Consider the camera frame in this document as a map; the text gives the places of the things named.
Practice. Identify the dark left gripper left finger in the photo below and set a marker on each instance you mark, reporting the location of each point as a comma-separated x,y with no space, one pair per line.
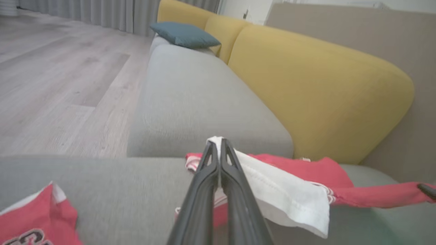
197,217

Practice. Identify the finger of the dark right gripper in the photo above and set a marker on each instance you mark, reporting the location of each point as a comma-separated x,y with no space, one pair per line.
430,191

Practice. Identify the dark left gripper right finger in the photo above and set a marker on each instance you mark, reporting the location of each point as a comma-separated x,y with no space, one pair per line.
242,217

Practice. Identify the red garment striped white trim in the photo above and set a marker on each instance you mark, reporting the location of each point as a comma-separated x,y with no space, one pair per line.
289,194

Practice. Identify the large grey sofa seat cushion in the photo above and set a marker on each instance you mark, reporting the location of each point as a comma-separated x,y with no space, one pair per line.
119,190

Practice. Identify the yellow sofa back cushion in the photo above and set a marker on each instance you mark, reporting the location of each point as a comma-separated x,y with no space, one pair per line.
226,34
180,12
323,95

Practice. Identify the red jersey with print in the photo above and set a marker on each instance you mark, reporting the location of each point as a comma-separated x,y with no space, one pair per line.
51,217

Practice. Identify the teal throw pillow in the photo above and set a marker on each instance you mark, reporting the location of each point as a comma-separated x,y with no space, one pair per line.
184,34

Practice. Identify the grey curtain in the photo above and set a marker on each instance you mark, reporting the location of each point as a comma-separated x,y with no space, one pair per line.
102,13

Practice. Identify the white ribbed pot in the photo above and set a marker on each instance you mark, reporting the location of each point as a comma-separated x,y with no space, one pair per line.
7,7

